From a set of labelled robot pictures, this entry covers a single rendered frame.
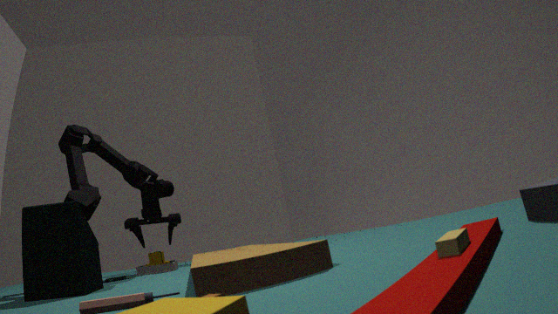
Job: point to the tan panel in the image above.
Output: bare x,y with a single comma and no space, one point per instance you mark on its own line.
232,271

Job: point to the white rectangular tray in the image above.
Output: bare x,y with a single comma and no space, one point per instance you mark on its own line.
165,267

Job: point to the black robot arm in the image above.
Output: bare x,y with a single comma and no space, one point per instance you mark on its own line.
71,144

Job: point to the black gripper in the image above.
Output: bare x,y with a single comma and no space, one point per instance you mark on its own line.
152,211

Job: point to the long red flat bar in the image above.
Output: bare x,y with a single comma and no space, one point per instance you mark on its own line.
442,282

